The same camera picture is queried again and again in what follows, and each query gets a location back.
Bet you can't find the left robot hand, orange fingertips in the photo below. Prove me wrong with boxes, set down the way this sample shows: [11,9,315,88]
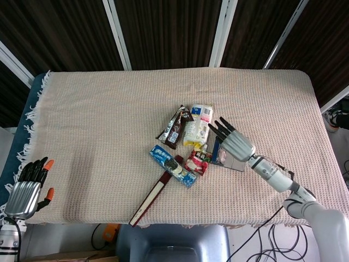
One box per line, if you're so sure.
[4,157,56,221]

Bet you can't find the right robot hand, black fingers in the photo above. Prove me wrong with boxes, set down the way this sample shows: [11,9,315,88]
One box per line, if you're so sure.
[208,117,257,163]

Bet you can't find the red and white drink pouch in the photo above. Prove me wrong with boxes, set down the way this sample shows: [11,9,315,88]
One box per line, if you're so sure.
[185,144,213,177]

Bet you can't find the white and yellow snack bag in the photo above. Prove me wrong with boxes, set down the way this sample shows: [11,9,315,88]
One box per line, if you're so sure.
[183,103,214,148]

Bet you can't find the blue table pad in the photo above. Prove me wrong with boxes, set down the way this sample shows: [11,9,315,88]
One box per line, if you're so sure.
[0,72,50,208]

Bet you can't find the brown snack wrapper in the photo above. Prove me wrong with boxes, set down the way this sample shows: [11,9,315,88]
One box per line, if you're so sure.
[155,104,195,150]

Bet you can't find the blue cookie box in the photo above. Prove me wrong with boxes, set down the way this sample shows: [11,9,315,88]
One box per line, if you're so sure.
[148,144,197,189]

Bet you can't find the brown cardboard box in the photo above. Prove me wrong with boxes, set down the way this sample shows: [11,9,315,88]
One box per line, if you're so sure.
[16,249,119,262]

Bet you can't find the orange device under table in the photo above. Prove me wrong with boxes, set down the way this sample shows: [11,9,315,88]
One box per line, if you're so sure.
[102,223,121,248]

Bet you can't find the dark red folded fan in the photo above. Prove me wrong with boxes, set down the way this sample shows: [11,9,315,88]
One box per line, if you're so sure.
[128,154,185,228]

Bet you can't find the white sneaker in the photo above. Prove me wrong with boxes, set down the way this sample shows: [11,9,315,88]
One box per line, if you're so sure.
[323,106,349,132]

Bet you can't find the beige waffle weave blanket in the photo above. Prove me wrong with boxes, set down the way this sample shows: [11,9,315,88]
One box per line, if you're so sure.
[0,68,349,229]

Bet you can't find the blue grey chair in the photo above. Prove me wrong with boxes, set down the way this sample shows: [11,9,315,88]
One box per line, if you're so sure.
[116,224,232,262]

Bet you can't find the black cable loop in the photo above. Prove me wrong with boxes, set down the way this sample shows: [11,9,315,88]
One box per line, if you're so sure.
[91,223,110,251]

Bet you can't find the black floor cables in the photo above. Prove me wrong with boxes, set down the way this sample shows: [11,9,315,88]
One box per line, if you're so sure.
[245,206,311,262]

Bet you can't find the white frame post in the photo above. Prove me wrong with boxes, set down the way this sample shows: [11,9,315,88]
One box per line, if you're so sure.
[262,0,310,70]
[208,0,238,68]
[102,0,133,71]
[0,40,35,88]
[320,88,349,114]

